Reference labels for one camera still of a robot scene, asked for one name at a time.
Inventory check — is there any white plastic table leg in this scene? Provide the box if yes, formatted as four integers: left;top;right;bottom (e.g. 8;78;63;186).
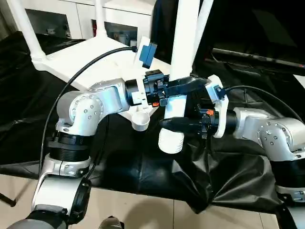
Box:
94;0;108;41
158;0;201;155
190;0;215;73
7;0;47;63

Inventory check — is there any white plastic table top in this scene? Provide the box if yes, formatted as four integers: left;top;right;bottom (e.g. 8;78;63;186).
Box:
32;35;173;132

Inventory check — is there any white flat board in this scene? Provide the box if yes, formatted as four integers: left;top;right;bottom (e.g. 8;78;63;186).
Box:
293;74;305;88

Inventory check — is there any dark rounded robot body part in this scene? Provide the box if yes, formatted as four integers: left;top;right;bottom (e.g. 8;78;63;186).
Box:
98;215;125;229

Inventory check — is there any white cabinet with glass doors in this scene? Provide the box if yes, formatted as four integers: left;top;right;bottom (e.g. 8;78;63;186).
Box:
0;0;153;49

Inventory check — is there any black plastic mat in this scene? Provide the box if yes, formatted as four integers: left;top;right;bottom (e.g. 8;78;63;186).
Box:
0;30;305;215

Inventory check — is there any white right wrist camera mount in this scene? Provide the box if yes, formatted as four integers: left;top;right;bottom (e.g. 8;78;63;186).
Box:
205;74;230;139

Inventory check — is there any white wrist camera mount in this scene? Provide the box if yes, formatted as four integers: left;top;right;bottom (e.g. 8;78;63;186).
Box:
132;35;160;106
205;74;230;139

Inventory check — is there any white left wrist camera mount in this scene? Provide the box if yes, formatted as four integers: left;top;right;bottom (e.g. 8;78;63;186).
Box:
132;35;160;106

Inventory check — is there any black folding table frame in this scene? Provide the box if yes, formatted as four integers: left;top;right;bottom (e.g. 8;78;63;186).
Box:
0;181;29;208

